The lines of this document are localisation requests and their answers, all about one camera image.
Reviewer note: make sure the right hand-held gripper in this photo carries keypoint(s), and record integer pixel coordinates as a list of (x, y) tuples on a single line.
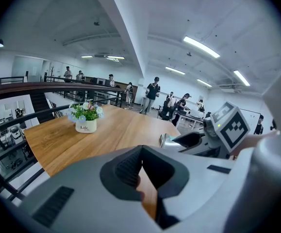
[(232, 127)]

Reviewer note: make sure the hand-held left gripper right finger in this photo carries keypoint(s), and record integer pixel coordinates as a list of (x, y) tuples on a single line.
[(203, 190)]

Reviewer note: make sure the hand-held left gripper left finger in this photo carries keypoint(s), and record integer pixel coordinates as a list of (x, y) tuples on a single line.
[(82, 178)]

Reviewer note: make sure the person's right forearm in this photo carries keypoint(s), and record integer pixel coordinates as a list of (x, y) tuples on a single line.
[(252, 142)]

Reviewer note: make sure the white desk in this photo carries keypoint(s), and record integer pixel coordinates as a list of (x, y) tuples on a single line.
[(191, 115)]

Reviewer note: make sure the black swivel chair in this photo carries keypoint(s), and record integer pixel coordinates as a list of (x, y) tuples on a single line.
[(165, 110)]

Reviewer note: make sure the white pot with flowers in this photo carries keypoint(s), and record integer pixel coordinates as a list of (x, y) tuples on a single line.
[(85, 120)]

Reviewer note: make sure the long ceiling light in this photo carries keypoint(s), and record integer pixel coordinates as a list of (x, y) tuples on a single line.
[(115, 57), (87, 56), (204, 82), (241, 78), (201, 46), (175, 70)]

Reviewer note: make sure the whiteboard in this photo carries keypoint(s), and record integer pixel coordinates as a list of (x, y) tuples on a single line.
[(249, 118)]

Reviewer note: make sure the dark railing with brown handrail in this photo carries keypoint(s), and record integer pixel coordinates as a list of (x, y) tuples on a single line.
[(33, 87)]

